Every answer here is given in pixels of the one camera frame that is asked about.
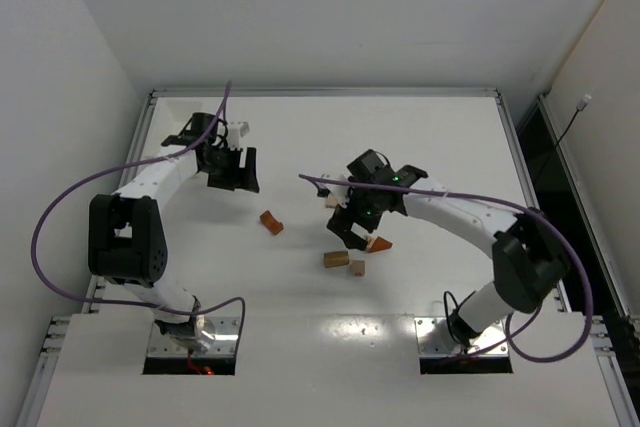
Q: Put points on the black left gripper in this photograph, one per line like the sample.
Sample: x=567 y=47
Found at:
x=232 y=167

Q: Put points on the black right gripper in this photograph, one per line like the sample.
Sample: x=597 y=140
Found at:
x=350 y=217

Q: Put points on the light wood cylinder block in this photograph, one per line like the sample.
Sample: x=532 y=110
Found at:
x=336 y=259

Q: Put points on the reddish-brown triangular wood block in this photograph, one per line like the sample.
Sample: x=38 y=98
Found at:
x=377 y=244

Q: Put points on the light wood letter cube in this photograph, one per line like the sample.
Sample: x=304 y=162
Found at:
x=357 y=268

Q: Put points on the reddish-brown arch wood block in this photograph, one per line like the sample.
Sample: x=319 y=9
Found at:
x=273 y=225

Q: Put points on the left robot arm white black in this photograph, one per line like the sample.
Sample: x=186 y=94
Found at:
x=127 y=244

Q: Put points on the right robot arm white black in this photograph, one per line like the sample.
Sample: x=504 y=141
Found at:
x=527 y=262

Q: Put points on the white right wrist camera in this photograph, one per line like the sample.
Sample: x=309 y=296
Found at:
x=338 y=190

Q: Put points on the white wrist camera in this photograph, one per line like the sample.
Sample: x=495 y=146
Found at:
x=236 y=131
x=338 y=190

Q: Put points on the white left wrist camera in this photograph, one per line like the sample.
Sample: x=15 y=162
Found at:
x=236 y=131

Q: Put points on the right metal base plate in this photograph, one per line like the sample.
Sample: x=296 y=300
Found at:
x=435 y=343

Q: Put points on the metal base plate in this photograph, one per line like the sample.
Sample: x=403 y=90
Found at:
x=435 y=343
x=216 y=338

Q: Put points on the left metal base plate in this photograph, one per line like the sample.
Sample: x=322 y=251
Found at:
x=216 y=338

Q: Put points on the black cable white connector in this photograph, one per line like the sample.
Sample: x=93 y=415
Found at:
x=579 y=108

